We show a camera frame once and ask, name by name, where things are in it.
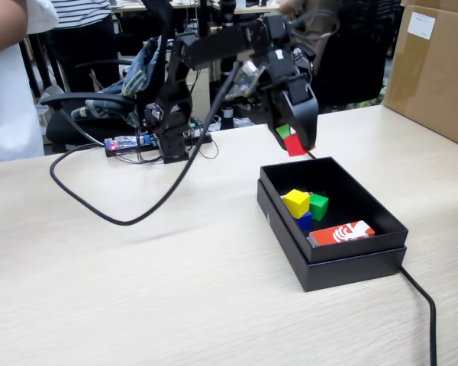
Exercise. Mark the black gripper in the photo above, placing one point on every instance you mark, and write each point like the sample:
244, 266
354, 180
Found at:
276, 42

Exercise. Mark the red wooden cube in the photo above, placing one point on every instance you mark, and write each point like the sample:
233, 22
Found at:
294, 146

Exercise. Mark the yellow wooden cube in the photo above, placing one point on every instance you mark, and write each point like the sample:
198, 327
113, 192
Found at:
295, 204

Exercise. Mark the green wooden cube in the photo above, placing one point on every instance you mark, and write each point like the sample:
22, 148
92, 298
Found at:
320, 207

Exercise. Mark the blue wooden cube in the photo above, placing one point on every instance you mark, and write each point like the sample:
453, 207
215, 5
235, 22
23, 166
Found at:
304, 222

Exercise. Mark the bare forearm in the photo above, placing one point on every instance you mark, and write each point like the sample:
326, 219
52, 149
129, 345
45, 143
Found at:
2, 23

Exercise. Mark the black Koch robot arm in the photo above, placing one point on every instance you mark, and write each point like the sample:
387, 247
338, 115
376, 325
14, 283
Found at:
221, 43

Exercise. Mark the black cardboard box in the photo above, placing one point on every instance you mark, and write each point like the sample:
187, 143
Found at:
366, 248

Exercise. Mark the large brown cardboard box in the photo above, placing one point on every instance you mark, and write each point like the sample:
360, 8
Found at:
435, 84

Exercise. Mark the black open box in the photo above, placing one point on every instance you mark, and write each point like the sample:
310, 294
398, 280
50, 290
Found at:
351, 272

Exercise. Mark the black mesh office chair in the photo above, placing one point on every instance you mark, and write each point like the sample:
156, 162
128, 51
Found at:
366, 57

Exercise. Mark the seated person in brown shirt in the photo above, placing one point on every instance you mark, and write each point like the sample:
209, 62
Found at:
324, 19

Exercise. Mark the orange white matchbox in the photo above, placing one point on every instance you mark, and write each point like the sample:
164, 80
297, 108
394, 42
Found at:
339, 234

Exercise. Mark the black segmented pole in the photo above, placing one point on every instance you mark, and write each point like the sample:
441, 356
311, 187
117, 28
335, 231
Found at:
228, 9

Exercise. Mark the blue green striped garment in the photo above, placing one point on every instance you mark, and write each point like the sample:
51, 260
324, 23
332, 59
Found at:
135, 80

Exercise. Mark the electronics board with red light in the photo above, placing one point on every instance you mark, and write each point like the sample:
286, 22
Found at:
126, 143

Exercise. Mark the black office chair with armrests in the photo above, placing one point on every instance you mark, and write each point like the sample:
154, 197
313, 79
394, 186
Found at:
84, 98

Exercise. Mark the person in striped shirt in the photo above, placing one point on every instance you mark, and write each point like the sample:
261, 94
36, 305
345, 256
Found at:
80, 11

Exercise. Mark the person in white shirt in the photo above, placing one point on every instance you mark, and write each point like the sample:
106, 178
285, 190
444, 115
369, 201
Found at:
11, 106

